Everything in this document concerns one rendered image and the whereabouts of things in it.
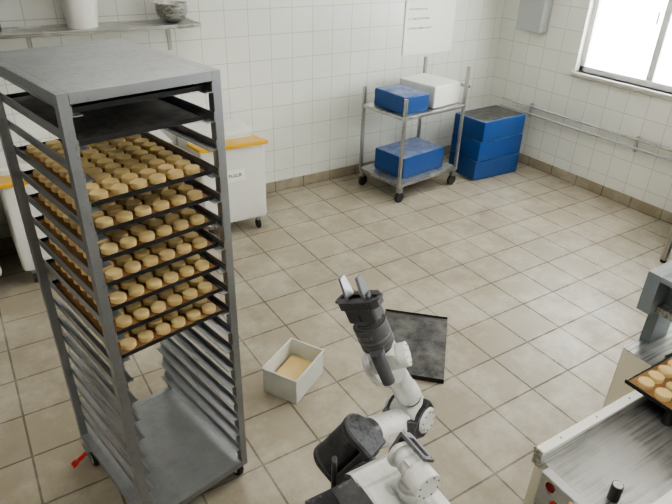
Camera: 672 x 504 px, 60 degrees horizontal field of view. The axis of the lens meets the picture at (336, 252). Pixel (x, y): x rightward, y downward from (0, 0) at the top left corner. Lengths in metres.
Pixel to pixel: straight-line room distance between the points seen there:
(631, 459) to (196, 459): 1.72
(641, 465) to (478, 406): 1.38
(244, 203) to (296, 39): 1.51
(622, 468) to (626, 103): 4.33
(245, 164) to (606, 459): 3.32
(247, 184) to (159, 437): 2.30
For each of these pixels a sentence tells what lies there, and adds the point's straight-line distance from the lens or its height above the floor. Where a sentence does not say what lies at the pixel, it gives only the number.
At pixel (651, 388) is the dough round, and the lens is 2.20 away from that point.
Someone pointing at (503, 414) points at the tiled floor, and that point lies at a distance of 3.26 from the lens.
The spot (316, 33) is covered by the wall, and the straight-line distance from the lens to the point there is 5.32.
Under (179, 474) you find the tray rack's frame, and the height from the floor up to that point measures 0.15.
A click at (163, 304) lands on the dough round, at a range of 2.06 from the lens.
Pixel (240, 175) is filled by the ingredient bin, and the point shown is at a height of 0.51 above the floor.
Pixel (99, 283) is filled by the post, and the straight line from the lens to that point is 1.85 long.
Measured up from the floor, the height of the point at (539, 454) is 0.90.
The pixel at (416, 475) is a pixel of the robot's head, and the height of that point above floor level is 1.22.
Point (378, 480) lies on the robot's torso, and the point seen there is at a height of 1.12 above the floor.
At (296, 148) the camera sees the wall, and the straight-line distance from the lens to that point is 5.47.
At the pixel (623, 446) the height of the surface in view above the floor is 0.84.
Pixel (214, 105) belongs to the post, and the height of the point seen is 1.72.
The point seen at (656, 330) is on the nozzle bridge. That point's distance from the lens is 2.53.
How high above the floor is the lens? 2.21
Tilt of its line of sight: 30 degrees down
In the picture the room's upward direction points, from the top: 2 degrees clockwise
